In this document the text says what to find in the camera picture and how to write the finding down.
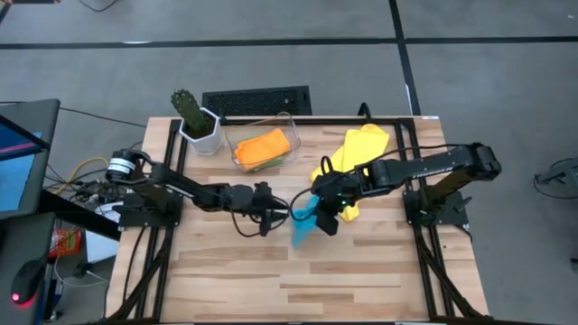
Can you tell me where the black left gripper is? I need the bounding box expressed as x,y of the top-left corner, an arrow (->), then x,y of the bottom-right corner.
225,180 -> 291,238

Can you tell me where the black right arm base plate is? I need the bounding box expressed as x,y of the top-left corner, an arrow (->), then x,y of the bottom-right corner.
404,189 -> 471,227

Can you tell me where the blue microfiber towel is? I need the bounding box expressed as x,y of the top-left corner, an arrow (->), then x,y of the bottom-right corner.
291,194 -> 321,250

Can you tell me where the yellow cable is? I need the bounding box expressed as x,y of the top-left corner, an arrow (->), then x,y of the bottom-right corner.
67,156 -> 109,193

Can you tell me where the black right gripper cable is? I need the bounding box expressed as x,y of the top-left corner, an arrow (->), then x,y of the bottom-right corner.
288,155 -> 335,222

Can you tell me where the black cable bundle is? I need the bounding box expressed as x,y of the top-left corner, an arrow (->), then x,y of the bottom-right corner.
44,148 -> 123,209

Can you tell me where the white hexagonal planter pot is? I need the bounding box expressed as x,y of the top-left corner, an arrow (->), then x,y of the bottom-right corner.
179,107 -> 224,157

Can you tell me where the dark grey desk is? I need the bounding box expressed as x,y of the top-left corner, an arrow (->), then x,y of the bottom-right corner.
0,211 -> 58,325

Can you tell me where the black computer mouse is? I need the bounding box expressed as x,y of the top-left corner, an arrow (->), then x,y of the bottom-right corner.
9,259 -> 45,307

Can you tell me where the black looped floor cable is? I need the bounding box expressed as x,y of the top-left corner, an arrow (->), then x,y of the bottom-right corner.
79,0 -> 119,13

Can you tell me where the white box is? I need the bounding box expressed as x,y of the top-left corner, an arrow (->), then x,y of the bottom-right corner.
84,227 -> 119,264

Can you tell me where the black floor stand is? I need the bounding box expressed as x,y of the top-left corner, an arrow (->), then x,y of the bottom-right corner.
533,157 -> 578,200

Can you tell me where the orange snack bag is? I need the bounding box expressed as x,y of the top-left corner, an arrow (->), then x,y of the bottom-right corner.
48,228 -> 83,258

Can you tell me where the long black floor cable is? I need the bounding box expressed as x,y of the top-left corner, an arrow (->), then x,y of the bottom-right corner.
58,107 -> 148,129

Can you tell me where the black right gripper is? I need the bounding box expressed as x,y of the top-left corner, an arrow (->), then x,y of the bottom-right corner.
311,170 -> 367,237

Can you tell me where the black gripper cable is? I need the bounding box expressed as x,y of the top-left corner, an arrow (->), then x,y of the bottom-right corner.
288,155 -> 335,222
229,209 -> 290,239

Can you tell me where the green cactus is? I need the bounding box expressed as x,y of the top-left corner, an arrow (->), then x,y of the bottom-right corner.
170,88 -> 213,136

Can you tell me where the clear plastic bin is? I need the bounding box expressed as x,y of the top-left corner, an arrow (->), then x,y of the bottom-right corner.
224,112 -> 303,176

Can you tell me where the green microfiber towel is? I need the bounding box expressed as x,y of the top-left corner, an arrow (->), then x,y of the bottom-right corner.
246,155 -> 286,173

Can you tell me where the orange microfiber towel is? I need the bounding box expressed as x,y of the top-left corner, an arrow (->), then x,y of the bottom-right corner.
233,127 -> 291,171

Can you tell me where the computer monitor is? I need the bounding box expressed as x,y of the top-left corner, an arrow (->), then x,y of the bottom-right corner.
0,97 -> 61,221

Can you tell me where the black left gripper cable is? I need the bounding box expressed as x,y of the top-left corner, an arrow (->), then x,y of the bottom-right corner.
229,209 -> 290,239

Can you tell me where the black aluminium table frame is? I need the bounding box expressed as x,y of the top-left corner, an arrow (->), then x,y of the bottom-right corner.
106,115 -> 491,324

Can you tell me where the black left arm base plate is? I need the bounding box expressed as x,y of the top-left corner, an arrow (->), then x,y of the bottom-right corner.
117,198 -> 182,229

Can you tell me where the yellow microfiber towel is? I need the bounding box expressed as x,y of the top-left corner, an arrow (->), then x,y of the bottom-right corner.
310,123 -> 390,223

